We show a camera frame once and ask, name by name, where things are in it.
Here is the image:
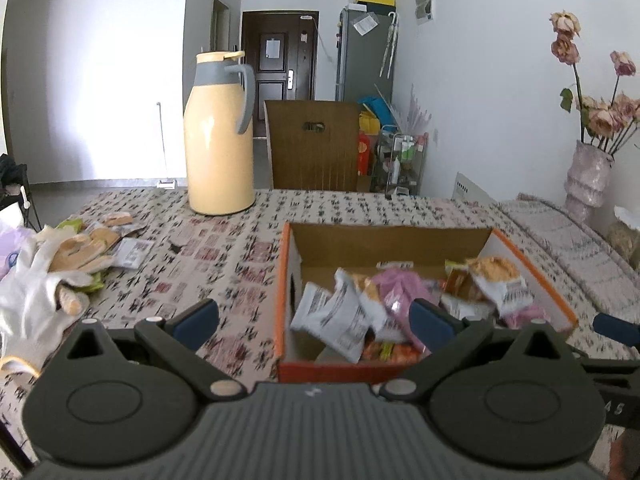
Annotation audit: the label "pink snack bag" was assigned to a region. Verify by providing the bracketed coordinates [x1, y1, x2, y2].
[372, 268, 444, 337]
[501, 304, 550, 330]

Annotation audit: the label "red gift box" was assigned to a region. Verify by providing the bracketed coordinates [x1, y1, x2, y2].
[357, 131, 371, 177]

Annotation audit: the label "grey refrigerator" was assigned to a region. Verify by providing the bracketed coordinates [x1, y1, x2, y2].
[335, 3, 396, 102]

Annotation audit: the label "pumpkin oat crisp packet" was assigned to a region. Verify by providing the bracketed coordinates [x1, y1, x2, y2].
[466, 256, 534, 318]

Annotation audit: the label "long orange snack packet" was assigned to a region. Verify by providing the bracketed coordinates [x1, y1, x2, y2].
[360, 341, 423, 365]

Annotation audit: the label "pink textured vase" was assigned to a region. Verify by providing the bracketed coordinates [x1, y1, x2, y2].
[564, 141, 614, 224]

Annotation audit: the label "white snack packet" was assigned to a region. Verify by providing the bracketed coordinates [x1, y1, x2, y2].
[290, 268, 371, 364]

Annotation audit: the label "dried pink rose bouquet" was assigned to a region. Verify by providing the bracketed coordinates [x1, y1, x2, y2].
[549, 11, 639, 158]

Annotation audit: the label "orange cardboard snack box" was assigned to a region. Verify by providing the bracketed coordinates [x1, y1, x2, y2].
[274, 223, 577, 384]

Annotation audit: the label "dark brown entrance door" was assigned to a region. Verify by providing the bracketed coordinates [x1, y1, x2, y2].
[241, 10, 319, 139]

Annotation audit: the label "white work gloves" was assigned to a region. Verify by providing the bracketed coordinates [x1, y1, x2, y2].
[1, 226, 119, 377]

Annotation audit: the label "yellow thermos jug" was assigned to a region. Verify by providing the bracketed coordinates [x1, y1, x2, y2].
[183, 51, 256, 216]

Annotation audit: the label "clear jar of snacks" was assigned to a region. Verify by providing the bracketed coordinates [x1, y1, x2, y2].
[606, 206, 640, 268]

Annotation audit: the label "metal storage cart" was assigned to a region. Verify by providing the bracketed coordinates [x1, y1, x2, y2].
[370, 127, 428, 198]

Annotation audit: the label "calligraphy print tablecloth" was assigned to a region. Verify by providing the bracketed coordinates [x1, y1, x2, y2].
[1, 190, 639, 479]

